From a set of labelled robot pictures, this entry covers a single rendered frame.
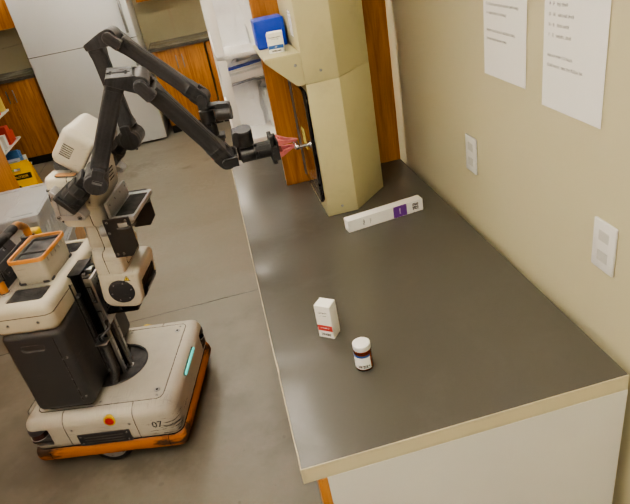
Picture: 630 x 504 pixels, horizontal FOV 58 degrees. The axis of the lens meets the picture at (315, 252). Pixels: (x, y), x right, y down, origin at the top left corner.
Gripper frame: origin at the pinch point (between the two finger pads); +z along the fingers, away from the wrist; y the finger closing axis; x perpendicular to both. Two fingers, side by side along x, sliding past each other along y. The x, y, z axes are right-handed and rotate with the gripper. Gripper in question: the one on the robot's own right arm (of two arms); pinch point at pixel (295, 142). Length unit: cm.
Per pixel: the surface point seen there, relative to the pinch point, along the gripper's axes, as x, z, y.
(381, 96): 24.8, 40.9, 1.2
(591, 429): -117, 34, -36
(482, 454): -116, 9, -34
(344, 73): -8.7, 18.4, 21.7
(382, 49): 25, 43, 19
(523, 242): -69, 46, -18
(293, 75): -10.4, 1.6, 24.9
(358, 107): -5.0, 22.7, 8.5
